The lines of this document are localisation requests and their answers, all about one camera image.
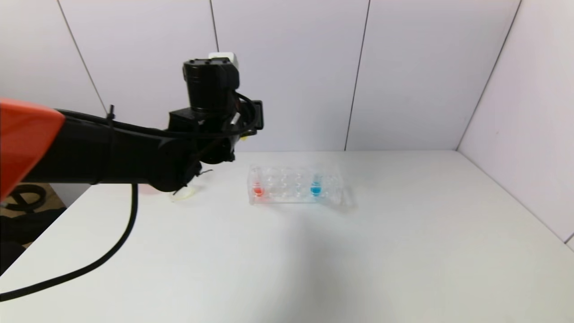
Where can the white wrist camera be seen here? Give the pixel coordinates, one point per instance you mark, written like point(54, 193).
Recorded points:
point(223, 58)

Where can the clear glass beaker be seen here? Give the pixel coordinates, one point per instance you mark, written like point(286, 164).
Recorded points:
point(184, 194)

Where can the blue pigment test tube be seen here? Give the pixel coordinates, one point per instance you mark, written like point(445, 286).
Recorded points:
point(316, 189)

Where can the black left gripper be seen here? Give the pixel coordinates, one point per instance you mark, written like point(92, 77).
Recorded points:
point(256, 115)

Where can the red pigment test tube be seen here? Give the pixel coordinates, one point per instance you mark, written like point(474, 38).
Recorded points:
point(258, 190)

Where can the clear plastic test tube rack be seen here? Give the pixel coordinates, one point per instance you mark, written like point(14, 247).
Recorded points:
point(291, 190)

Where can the black and orange left arm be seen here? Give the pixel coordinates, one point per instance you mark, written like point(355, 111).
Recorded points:
point(112, 152)

